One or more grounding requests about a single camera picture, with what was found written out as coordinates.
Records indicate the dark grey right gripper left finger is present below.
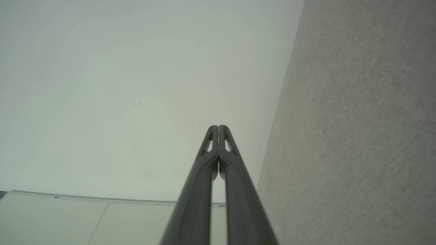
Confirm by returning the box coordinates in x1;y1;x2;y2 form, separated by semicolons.
159;125;219;245

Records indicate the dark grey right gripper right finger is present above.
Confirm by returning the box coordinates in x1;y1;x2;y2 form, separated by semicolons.
218;125;279;245

